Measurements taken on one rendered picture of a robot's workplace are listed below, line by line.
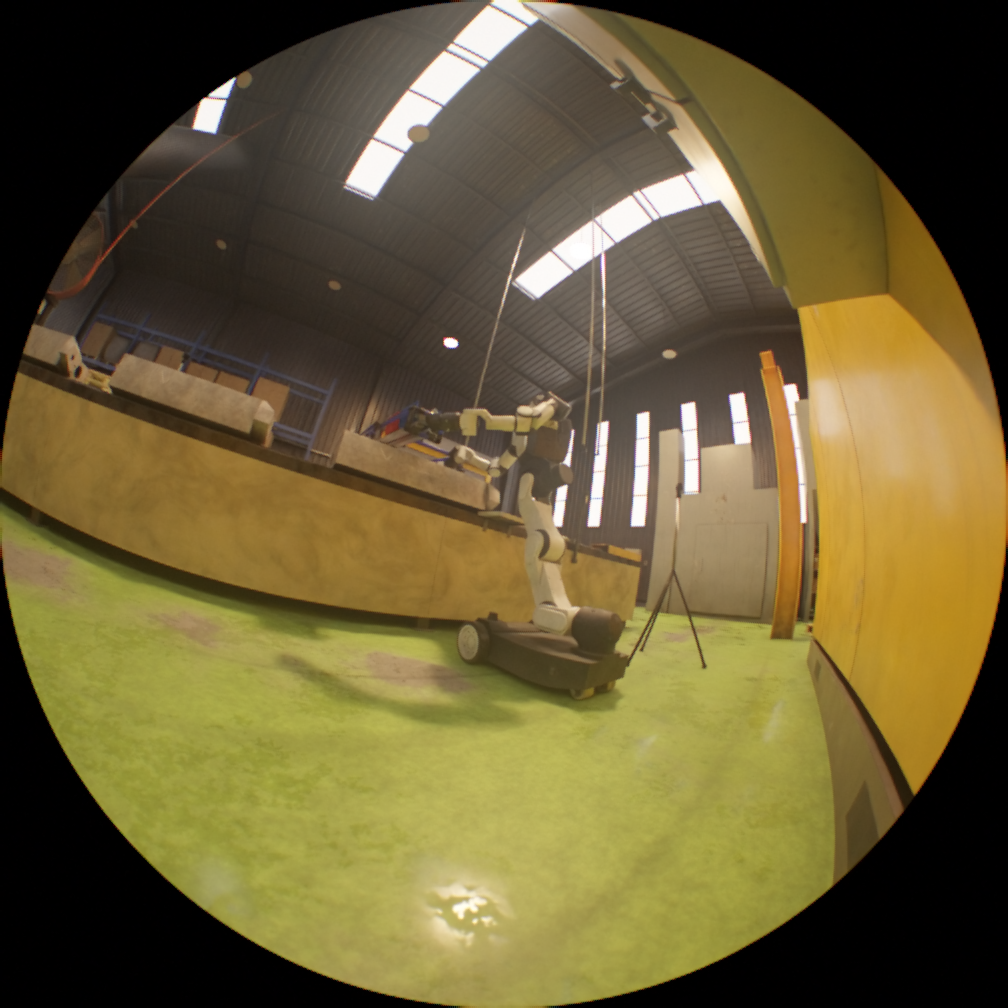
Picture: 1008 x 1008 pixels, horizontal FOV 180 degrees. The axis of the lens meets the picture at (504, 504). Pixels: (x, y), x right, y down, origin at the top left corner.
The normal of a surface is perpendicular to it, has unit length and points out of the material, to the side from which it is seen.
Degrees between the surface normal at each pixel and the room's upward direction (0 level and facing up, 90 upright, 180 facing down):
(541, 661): 90
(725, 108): 180
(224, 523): 90
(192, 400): 80
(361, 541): 88
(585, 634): 90
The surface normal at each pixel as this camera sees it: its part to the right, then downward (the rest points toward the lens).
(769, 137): -0.18, 0.96
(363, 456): 0.66, -0.21
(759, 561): -0.76, -0.26
